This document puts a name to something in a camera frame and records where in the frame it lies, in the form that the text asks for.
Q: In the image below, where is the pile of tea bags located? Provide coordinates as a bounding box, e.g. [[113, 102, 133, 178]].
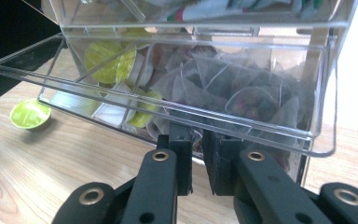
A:
[[150, 43, 316, 175]]

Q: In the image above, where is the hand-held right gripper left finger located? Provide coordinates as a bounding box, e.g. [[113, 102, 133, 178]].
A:
[[120, 122, 194, 224]]

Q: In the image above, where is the clear plastic organizer box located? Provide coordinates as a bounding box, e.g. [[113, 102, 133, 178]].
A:
[[0, 25, 339, 185]]

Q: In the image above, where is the pile of coffee capsules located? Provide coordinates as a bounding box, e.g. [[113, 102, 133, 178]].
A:
[[83, 27, 169, 138]]

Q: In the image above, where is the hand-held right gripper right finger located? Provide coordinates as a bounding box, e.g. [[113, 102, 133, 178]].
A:
[[201, 129, 325, 224]]

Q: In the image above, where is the green lidded coffee capsule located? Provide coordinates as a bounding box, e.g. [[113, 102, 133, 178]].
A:
[[9, 97, 52, 131]]

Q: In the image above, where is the clear organizer with white top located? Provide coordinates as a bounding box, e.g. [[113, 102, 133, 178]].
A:
[[21, 0, 358, 41]]

